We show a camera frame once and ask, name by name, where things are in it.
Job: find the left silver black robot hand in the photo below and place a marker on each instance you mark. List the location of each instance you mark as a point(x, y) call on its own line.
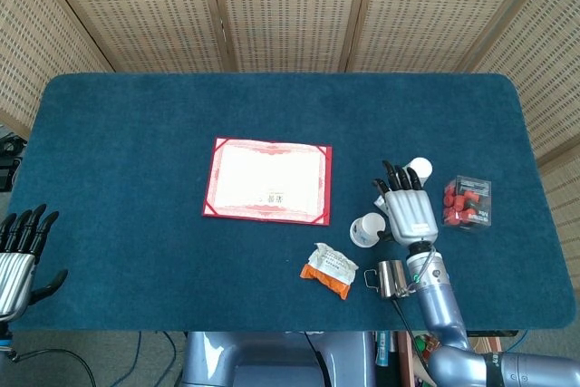
point(13, 278)

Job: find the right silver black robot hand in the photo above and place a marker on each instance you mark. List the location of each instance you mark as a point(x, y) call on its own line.
point(410, 215)

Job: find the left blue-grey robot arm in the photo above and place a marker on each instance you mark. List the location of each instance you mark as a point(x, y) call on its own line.
point(3, 341)

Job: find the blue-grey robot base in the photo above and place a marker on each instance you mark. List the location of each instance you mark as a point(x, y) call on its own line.
point(272, 360)

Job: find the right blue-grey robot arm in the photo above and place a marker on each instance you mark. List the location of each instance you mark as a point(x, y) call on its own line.
point(439, 305)

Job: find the clear box of red caps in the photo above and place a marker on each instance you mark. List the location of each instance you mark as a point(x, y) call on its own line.
point(466, 203)

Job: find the stainless steel pitcher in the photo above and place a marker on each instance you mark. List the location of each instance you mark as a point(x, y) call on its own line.
point(389, 278)

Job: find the orange white snack packet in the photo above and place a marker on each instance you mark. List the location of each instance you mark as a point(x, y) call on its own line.
point(331, 269)

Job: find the black equipment on floor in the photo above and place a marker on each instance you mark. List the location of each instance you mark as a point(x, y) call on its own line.
point(9, 160)

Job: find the dark blue table mat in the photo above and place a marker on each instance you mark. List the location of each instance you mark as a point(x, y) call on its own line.
point(136, 201)

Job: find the red certificate folder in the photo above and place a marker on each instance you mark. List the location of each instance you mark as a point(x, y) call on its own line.
point(267, 183)

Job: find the woven bamboo folding screen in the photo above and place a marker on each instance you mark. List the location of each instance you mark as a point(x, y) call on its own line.
point(290, 6)

